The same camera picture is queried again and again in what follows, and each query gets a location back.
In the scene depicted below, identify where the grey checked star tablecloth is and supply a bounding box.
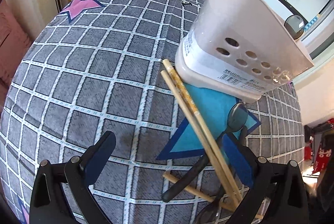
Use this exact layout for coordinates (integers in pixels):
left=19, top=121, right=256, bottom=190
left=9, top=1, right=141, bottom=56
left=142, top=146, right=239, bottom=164
left=0, top=0, right=306, bottom=224

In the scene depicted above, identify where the white plastic utensil holder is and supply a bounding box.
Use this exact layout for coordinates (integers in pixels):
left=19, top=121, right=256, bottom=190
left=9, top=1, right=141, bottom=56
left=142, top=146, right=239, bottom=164
left=175, top=0, right=314, bottom=103

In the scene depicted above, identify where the pink plastic stool stack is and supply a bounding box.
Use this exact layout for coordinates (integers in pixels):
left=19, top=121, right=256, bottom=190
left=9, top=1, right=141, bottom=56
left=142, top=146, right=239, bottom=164
left=0, top=0, right=32, bottom=102

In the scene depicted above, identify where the blue patterned chopstick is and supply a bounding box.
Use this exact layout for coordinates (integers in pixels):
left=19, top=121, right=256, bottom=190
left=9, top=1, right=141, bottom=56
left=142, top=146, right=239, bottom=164
left=304, top=14, right=321, bottom=32

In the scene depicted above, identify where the bamboo chopstick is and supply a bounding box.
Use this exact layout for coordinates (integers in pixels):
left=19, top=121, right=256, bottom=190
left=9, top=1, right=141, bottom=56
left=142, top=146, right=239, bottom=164
left=161, top=70, right=242, bottom=209
left=162, top=171, right=235, bottom=212
left=161, top=59, right=242, bottom=208

